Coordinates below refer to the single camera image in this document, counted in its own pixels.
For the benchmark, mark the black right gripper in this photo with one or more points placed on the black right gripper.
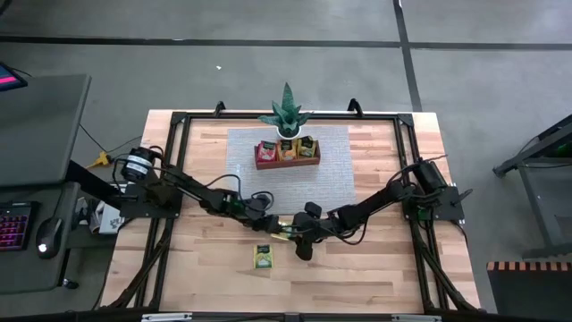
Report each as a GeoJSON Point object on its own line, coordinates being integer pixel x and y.
{"type": "Point", "coordinates": [313, 228]}

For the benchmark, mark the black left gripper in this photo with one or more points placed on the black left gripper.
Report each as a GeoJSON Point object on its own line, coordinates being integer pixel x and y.
{"type": "Point", "coordinates": [259, 219]}

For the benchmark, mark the brown wooden compartment tray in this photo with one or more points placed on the brown wooden compartment tray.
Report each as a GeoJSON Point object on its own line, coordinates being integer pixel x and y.
{"type": "Point", "coordinates": [286, 164]}

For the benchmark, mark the red strawberry tea bag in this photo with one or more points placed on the red strawberry tea bag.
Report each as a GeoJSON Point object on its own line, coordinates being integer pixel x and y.
{"type": "Point", "coordinates": [267, 152]}

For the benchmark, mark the orange mango tea bag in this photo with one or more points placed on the orange mango tea bag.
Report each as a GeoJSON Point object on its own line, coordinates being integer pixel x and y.
{"type": "Point", "coordinates": [287, 151]}

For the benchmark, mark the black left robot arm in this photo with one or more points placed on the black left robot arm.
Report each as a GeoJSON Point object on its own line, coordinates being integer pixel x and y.
{"type": "Point", "coordinates": [196, 192]}

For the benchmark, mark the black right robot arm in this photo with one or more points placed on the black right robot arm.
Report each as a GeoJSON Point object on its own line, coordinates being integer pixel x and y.
{"type": "Point", "coordinates": [380, 197]}

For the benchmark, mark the grey woven placemat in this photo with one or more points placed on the grey woven placemat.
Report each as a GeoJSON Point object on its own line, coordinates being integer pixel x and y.
{"type": "Point", "coordinates": [335, 179]}

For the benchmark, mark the green plant in white pot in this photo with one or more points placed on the green plant in white pot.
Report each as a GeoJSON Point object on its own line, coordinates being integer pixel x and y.
{"type": "Point", "coordinates": [288, 116]}

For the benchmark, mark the white printed cardboard box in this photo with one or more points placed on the white printed cardboard box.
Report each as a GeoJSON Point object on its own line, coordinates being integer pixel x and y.
{"type": "Point", "coordinates": [111, 220]}

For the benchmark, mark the black round knob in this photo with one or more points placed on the black round knob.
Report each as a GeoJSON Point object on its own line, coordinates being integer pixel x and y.
{"type": "Point", "coordinates": [70, 283]}

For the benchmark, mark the black computer mouse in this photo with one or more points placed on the black computer mouse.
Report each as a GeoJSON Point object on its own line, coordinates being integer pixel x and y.
{"type": "Point", "coordinates": [49, 237]}

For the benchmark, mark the black equipment stand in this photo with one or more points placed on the black equipment stand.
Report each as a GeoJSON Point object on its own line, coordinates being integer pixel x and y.
{"type": "Point", "coordinates": [514, 161]}

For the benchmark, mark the black box with striped edge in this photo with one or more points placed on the black box with striped edge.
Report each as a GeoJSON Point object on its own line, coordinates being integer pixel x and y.
{"type": "Point", "coordinates": [527, 290]}

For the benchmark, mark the dark grey desk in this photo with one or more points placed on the dark grey desk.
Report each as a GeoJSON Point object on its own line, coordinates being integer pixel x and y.
{"type": "Point", "coordinates": [27, 273]}

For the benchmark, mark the black backlit keyboard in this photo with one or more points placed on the black backlit keyboard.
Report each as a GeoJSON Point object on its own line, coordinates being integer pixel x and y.
{"type": "Point", "coordinates": [13, 226]}

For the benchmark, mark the flat display screen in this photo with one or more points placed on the flat display screen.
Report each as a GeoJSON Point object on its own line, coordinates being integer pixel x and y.
{"type": "Point", "coordinates": [11, 78]}

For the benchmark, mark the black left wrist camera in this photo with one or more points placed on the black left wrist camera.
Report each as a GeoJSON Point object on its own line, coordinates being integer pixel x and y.
{"type": "Point", "coordinates": [261, 201]}

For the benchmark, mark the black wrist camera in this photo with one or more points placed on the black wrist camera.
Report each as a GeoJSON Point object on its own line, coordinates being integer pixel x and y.
{"type": "Point", "coordinates": [313, 209]}
{"type": "Point", "coordinates": [261, 201]}

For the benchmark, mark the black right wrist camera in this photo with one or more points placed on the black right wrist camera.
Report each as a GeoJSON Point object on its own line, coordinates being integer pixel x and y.
{"type": "Point", "coordinates": [313, 209]}

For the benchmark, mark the black aluminium table frame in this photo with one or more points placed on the black aluminium table frame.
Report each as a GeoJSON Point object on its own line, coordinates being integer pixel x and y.
{"type": "Point", "coordinates": [322, 115]}

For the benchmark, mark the black frame clamp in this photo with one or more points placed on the black frame clamp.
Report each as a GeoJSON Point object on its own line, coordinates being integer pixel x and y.
{"type": "Point", "coordinates": [220, 108]}
{"type": "Point", "coordinates": [355, 108]}

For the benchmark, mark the white metal bracket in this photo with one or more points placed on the white metal bracket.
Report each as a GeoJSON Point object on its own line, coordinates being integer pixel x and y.
{"type": "Point", "coordinates": [416, 318]}
{"type": "Point", "coordinates": [166, 317]}

